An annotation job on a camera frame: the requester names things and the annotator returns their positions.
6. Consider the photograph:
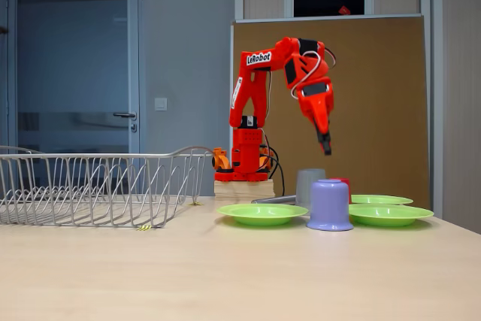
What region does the metal wire dish rack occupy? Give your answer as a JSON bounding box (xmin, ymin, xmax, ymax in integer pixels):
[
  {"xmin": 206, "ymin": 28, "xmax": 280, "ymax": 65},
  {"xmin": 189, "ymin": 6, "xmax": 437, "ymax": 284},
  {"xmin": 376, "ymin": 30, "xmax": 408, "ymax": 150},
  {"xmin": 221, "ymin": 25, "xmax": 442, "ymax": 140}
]
[{"xmin": 0, "ymin": 144, "xmax": 215, "ymax": 229}]

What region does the black cable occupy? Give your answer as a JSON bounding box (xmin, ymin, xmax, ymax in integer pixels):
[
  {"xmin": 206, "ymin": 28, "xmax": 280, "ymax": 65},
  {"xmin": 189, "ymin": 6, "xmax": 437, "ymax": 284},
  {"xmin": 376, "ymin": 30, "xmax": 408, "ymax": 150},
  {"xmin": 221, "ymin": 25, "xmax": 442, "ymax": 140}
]
[{"xmin": 262, "ymin": 136, "xmax": 286, "ymax": 195}]

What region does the green plastic plate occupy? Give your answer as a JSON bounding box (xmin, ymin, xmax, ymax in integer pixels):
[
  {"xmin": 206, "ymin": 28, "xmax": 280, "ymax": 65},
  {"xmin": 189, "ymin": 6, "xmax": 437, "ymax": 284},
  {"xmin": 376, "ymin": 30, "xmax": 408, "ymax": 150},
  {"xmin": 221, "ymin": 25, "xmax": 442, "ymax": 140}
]
[
  {"xmin": 349, "ymin": 194, "xmax": 414, "ymax": 205},
  {"xmin": 216, "ymin": 203, "xmax": 310, "ymax": 227},
  {"xmin": 347, "ymin": 203, "xmax": 435, "ymax": 228}
]

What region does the purple plastic mug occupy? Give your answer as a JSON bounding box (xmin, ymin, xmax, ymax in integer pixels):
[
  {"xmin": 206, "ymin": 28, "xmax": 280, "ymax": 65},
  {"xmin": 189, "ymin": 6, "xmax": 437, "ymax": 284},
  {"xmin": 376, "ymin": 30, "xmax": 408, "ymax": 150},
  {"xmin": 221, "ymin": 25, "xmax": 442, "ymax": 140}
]
[{"xmin": 306, "ymin": 180, "xmax": 355, "ymax": 232}]

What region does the grey glazed door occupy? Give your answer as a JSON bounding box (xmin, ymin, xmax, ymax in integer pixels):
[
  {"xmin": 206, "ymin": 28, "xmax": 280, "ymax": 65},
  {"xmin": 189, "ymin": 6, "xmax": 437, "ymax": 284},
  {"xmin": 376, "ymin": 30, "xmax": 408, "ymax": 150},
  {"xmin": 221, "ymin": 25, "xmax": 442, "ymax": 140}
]
[{"xmin": 7, "ymin": 0, "xmax": 141, "ymax": 156}]

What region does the wooden base block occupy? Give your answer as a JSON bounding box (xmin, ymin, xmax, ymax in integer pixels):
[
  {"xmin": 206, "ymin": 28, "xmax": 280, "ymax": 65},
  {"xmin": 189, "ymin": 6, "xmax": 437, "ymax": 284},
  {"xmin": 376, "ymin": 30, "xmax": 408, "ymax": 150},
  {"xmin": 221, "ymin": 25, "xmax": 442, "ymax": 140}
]
[{"xmin": 213, "ymin": 180, "xmax": 275, "ymax": 201}]

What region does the green whisk with steel handle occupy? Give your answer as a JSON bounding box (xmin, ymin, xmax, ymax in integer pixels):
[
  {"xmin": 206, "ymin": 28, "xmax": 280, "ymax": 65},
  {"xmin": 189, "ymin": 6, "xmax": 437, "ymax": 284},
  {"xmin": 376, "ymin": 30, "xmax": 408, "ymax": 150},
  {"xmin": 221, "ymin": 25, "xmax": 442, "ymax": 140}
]
[{"xmin": 250, "ymin": 194, "xmax": 298, "ymax": 205}]

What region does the white servo cable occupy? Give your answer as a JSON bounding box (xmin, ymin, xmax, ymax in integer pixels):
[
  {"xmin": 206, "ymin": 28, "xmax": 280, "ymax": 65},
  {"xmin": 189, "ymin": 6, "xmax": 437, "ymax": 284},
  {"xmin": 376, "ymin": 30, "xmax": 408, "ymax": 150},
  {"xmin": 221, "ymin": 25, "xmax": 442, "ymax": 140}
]
[{"xmin": 291, "ymin": 48, "xmax": 338, "ymax": 100}]

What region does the light orange table clamp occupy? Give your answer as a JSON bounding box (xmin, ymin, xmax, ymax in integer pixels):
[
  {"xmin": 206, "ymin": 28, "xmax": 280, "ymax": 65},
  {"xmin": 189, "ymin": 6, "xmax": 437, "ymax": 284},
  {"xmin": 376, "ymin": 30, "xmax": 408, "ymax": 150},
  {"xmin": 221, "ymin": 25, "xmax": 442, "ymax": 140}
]
[{"xmin": 210, "ymin": 147, "xmax": 232, "ymax": 171}]

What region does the red plastic cup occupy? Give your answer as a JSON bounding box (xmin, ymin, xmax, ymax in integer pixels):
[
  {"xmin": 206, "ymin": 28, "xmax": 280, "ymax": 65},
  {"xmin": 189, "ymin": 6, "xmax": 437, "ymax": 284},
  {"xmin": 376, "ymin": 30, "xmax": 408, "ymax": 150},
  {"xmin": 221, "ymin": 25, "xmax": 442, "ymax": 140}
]
[{"xmin": 329, "ymin": 177, "xmax": 353, "ymax": 196}]

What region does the brown pin board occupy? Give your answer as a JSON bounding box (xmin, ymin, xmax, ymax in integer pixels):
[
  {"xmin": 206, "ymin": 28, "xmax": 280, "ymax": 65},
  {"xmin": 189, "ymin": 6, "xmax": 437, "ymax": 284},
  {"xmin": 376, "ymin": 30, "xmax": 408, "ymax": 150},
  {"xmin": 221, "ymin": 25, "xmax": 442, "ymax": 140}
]
[{"xmin": 229, "ymin": 14, "xmax": 431, "ymax": 210}]

